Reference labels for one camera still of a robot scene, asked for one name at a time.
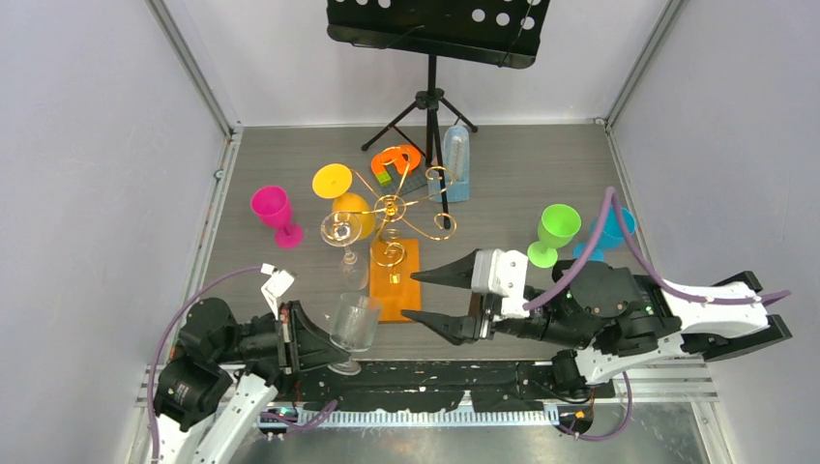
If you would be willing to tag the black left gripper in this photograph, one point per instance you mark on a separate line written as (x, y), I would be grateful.
(301, 340)

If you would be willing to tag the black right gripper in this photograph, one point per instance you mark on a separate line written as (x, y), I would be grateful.
(454, 329)

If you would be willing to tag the clear wine glass front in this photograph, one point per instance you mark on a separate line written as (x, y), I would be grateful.
(353, 329)

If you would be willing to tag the clear wine glass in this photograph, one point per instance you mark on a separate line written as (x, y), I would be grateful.
(353, 329)
(342, 230)

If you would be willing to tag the gold wire wine glass rack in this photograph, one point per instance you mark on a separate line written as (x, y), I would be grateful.
(392, 259)

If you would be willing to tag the clear wine glass back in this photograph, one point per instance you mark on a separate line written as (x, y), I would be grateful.
(342, 230)

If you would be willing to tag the green wine glass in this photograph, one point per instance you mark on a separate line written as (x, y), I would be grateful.
(558, 225)

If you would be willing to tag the pink wine glass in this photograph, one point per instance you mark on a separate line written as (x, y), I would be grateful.
(271, 204)

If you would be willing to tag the blue wine glass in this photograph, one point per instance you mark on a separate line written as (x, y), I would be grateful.
(612, 236)

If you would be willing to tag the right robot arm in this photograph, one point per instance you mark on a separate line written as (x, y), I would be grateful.
(607, 320)

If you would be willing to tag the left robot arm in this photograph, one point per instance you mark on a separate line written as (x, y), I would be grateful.
(223, 376)

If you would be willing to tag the orange wine glass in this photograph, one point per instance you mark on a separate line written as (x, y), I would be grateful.
(333, 181)

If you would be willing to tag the grey building plate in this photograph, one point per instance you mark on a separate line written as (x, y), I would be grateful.
(413, 181)

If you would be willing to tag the black music stand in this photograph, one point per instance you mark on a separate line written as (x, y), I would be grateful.
(503, 34)

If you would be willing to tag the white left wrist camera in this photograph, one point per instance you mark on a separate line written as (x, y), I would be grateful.
(278, 282)

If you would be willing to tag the orange ring toy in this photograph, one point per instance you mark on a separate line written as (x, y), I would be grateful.
(403, 158)

